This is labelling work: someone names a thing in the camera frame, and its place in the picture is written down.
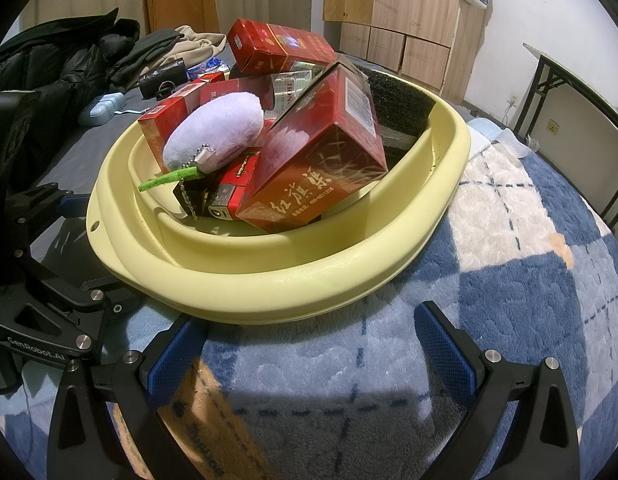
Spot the red box with cardboard flap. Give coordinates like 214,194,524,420
226,18,338,75

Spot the dark green cloth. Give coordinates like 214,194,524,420
110,27,186,87

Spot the red and orange box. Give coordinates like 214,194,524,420
137,79,231,155

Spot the white plush radish toy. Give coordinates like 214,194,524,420
137,92,265,192

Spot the wooden wardrobe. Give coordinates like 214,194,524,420
322,0,491,107

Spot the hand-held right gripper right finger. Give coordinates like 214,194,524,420
413,301,583,480

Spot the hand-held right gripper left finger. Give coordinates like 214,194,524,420
45,314,208,480

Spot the silver and red box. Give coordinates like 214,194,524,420
204,70,316,122

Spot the black pouch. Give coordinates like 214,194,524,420
138,58,191,100

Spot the beige cloth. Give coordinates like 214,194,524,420
163,24,228,62

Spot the black-legged folding table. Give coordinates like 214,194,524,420
521,42,618,235

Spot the light blue case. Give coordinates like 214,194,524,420
78,92,126,126

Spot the grey bed sheet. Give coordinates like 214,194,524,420
28,50,240,263

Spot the black jacket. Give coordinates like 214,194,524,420
0,7,141,95

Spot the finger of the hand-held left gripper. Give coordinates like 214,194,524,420
29,259,146,358
4,182,90,233

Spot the blue printed plastic bag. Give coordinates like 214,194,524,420
188,57,236,81

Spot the large red carton box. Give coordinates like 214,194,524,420
236,59,389,235

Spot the dark grey foam sponge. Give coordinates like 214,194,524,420
360,66,438,155

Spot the yellow plastic basin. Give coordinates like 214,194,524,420
86,59,473,326

